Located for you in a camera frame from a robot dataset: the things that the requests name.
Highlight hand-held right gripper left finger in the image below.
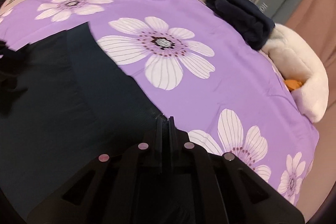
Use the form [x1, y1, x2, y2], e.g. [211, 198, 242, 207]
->
[26, 116, 164, 224]

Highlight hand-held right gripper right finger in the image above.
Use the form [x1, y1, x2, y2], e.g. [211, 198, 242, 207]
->
[168, 116, 306, 224]

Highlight purple floral blanket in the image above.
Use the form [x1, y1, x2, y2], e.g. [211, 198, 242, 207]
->
[0, 0, 320, 206]

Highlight folded dark navy clothes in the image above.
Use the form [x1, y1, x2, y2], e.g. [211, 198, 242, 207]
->
[205, 0, 276, 51]

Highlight navy zip jacket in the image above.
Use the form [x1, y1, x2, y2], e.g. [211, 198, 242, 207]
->
[0, 22, 189, 224]

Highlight white plush goose toy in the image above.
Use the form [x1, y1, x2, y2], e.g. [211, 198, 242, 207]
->
[259, 23, 329, 123]

